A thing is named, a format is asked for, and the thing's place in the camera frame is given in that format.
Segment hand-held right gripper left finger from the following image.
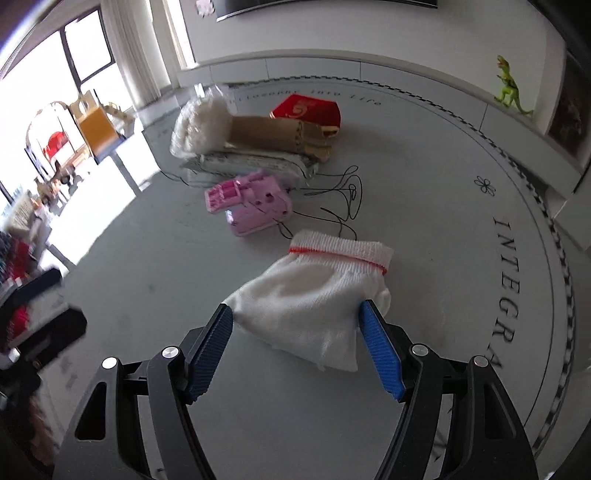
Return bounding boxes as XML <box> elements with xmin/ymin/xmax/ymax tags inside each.
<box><xmin>51</xmin><ymin>305</ymin><xmax>234</xmax><ymax>480</ymax></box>

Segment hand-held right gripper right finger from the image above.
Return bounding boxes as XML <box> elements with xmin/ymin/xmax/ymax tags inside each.
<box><xmin>359</xmin><ymin>299</ymin><xmax>541</xmax><ymax>480</ymax></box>

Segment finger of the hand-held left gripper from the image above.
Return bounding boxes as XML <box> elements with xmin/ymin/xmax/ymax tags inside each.
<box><xmin>18</xmin><ymin>306</ymin><xmax>88</xmax><ymax>370</ymax></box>
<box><xmin>0</xmin><ymin>268</ymin><xmax>64</xmax><ymax>319</ymax></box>

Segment white knit glove red trim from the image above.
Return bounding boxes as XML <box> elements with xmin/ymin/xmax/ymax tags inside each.
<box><xmin>224</xmin><ymin>230</ymin><xmax>394</xmax><ymax>374</ymax></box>

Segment white arched toy shelf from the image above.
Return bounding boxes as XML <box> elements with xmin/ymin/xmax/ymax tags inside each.
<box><xmin>25</xmin><ymin>102</ymin><xmax>88</xmax><ymax>171</ymax></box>

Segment pink plastic toy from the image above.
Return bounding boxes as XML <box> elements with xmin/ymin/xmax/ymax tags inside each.
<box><xmin>204</xmin><ymin>169</ymin><xmax>294</xmax><ymax>238</ymax></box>

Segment orange wooden toy chair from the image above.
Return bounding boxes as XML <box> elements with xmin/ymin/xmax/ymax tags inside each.
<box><xmin>69</xmin><ymin>89</ymin><xmax>137</xmax><ymax>164</ymax></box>

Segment white printed wrapper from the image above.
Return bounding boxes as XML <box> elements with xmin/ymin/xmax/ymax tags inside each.
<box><xmin>180</xmin><ymin>148</ymin><xmax>319</xmax><ymax>188</ymax></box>

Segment clear plastic bag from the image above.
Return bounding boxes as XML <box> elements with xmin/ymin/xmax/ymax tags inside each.
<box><xmin>170</xmin><ymin>84</ymin><xmax>238</xmax><ymax>158</ymax></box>

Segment crumpled corrugated cardboard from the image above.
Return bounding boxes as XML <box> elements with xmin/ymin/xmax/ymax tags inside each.
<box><xmin>228</xmin><ymin>115</ymin><xmax>334</xmax><ymax>163</ymax></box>

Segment red packet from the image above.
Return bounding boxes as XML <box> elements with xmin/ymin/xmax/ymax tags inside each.
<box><xmin>269</xmin><ymin>95</ymin><xmax>342</xmax><ymax>130</ymax></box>

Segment white curtains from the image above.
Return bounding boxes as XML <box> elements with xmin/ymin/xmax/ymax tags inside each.
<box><xmin>99</xmin><ymin>0</ymin><xmax>195</xmax><ymax>112</ymax></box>

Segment white shelf unit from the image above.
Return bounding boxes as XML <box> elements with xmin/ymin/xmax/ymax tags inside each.
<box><xmin>547</xmin><ymin>46</ymin><xmax>591</xmax><ymax>195</ymax></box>

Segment green dinosaur toy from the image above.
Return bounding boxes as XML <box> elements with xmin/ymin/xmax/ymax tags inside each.
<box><xmin>494</xmin><ymin>54</ymin><xmax>534</xmax><ymax>117</ymax></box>

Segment dried flowers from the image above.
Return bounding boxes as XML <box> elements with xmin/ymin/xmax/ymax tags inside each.
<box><xmin>549</xmin><ymin>88</ymin><xmax>588</xmax><ymax>148</ymax></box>

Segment black television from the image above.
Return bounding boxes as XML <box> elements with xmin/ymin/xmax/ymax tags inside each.
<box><xmin>215</xmin><ymin>0</ymin><xmax>438</xmax><ymax>21</ymax></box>

